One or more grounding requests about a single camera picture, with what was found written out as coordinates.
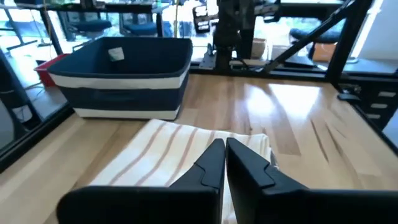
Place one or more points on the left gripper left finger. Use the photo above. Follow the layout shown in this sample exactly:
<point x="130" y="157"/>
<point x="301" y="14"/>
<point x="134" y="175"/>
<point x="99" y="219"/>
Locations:
<point x="155" y="205"/>

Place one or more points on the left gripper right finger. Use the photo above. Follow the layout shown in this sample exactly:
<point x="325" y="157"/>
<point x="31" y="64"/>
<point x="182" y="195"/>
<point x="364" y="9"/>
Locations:
<point x="280" y="205"/>

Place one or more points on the white red-striped towel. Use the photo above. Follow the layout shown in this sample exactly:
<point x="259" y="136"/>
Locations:
<point x="149" y="155"/>

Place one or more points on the navy white striped fabric basket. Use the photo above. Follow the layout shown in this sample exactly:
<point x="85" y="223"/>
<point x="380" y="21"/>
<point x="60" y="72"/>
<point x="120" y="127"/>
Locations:
<point x="124" y="96"/>

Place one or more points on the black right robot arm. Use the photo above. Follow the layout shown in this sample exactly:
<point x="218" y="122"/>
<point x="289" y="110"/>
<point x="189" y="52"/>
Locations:
<point x="231" y="31"/>

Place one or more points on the orange box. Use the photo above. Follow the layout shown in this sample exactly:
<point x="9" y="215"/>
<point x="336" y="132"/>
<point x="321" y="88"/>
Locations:
<point x="323" y="52"/>

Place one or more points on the beige bin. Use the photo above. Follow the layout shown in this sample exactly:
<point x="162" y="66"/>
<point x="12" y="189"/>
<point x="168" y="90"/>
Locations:
<point x="258" y="47"/>

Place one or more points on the red plastic crate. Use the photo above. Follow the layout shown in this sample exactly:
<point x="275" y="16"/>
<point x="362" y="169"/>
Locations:
<point x="46" y="73"/>

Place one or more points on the blue office chair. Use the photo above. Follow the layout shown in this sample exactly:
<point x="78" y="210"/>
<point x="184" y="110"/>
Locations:
<point x="140" y="28"/>
<point x="91" y="25"/>
<point x="328" y="36"/>

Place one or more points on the black metal table frame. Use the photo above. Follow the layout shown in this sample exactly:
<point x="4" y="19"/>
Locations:
<point x="348" y="37"/>

